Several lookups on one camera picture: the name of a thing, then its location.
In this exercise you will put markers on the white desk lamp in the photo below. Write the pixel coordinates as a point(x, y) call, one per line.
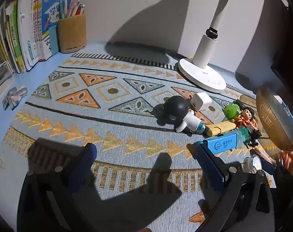
point(204, 72)

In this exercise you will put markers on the black helmet white figurine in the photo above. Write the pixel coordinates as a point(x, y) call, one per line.
point(176, 107)

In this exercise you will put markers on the yellow rectangular block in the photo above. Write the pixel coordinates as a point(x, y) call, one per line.
point(221, 128)

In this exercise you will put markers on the white charger cube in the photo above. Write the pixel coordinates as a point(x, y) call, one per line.
point(200, 101)

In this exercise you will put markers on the small blue notepad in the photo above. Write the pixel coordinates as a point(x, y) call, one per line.
point(54, 41)

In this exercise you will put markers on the black monitor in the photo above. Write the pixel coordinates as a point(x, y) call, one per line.
point(290, 60)

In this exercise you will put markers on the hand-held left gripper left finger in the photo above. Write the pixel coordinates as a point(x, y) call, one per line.
point(82, 166)

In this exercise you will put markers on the patterned woven mat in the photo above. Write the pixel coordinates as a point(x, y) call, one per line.
point(112, 116)

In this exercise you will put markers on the amber ribbed glass bowl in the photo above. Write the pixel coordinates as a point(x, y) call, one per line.
point(274, 120)

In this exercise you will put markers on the red black-haired action figure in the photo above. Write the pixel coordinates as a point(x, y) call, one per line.
point(248, 117)

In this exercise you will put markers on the wooden pen holder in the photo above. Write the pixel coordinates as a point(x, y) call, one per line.
point(72, 35)

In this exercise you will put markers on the blue box with white logo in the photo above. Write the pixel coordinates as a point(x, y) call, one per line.
point(226, 143)

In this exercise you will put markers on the bunch of pens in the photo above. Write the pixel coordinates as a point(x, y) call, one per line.
point(73, 8)

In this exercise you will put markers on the person's right hand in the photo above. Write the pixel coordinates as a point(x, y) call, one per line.
point(288, 160)

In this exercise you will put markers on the green toy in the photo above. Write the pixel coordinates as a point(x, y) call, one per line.
point(231, 111)

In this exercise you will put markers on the row of books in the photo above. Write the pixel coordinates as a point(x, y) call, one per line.
point(23, 29)

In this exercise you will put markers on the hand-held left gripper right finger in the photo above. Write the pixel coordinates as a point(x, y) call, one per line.
point(210, 163)

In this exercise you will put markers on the clear round jar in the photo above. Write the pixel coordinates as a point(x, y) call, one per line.
point(253, 163)

